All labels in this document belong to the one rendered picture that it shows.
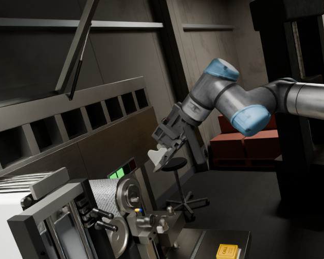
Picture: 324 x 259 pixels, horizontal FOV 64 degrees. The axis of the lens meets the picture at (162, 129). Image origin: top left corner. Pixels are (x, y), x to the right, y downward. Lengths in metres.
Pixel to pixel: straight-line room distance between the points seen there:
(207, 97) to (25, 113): 0.70
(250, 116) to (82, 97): 0.89
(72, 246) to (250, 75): 6.74
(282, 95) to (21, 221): 0.59
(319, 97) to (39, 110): 0.94
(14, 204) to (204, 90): 0.50
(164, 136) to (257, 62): 6.41
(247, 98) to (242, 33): 6.54
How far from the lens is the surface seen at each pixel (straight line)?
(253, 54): 7.05
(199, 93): 0.64
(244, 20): 7.12
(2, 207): 0.72
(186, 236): 1.28
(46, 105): 1.15
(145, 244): 0.93
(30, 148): 1.08
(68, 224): 0.61
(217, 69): 0.62
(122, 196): 0.89
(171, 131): 0.69
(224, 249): 1.12
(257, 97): 0.62
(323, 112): 0.63
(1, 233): 0.79
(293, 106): 0.65
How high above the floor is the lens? 1.60
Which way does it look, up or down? 11 degrees down
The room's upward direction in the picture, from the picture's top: 16 degrees counter-clockwise
